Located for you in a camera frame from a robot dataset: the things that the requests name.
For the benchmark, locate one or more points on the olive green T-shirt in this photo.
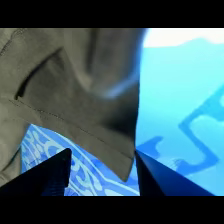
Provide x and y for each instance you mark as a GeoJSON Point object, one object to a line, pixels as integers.
{"type": "Point", "coordinates": [66, 83]}

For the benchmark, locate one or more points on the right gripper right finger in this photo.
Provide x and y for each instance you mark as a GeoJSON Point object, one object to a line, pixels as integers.
{"type": "Point", "coordinates": [156, 180]}

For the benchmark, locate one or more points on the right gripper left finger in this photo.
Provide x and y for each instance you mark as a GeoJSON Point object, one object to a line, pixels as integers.
{"type": "Point", "coordinates": [46, 176]}

